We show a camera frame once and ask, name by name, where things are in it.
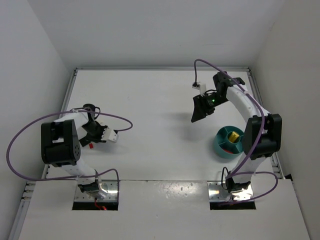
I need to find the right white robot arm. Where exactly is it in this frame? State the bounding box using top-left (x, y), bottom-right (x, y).
top-left (191, 72), bottom-right (282, 193)

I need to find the metal base plate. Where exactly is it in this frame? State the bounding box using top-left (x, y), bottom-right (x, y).
top-left (74, 180), bottom-right (118, 203)
top-left (207, 181), bottom-right (254, 203)

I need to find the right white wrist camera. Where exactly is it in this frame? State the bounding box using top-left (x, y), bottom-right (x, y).
top-left (192, 82), bottom-right (207, 96)

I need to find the yellow lego brick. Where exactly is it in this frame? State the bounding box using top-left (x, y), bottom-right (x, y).
top-left (228, 131), bottom-right (240, 143)

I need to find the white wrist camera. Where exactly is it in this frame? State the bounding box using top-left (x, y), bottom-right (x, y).
top-left (192, 82), bottom-right (207, 96)
top-left (100, 126), bottom-right (119, 143)

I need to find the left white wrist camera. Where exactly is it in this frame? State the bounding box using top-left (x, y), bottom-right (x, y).
top-left (100, 126), bottom-right (119, 143)

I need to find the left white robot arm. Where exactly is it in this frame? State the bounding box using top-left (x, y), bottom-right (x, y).
top-left (41, 103), bottom-right (118, 199)

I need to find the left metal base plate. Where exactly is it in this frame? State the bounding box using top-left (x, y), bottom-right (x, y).
top-left (74, 180), bottom-right (118, 203)

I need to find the teal divided round container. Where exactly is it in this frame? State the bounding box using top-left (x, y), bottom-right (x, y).
top-left (213, 126), bottom-right (244, 160)

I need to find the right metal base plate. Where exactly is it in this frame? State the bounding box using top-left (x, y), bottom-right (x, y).
top-left (207, 181), bottom-right (254, 203)

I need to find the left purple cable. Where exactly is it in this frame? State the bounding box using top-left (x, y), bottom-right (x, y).
top-left (6, 107), bottom-right (134, 182)

